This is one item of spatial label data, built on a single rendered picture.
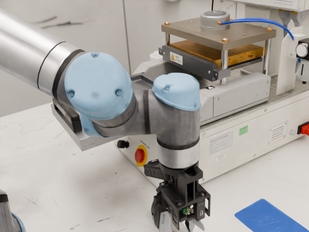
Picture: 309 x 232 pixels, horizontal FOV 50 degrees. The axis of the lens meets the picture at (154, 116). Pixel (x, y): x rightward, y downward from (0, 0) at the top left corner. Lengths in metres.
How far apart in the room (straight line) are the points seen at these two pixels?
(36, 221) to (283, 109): 0.72
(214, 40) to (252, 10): 0.27
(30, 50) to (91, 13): 1.97
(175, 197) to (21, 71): 0.34
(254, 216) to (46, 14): 1.83
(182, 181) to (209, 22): 0.48
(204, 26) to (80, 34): 1.55
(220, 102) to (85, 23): 1.70
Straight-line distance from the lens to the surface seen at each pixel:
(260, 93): 0.92
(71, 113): 0.75
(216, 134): 0.85
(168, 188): 0.64
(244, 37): 0.86
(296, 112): 1.07
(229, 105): 0.85
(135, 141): 0.99
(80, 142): 0.72
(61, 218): 0.87
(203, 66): 0.86
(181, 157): 0.56
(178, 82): 0.52
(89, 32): 2.42
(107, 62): 0.40
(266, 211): 0.86
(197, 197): 0.63
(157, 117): 0.52
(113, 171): 0.98
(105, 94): 0.38
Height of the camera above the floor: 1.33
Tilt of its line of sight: 28 degrees down
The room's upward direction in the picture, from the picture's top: 4 degrees counter-clockwise
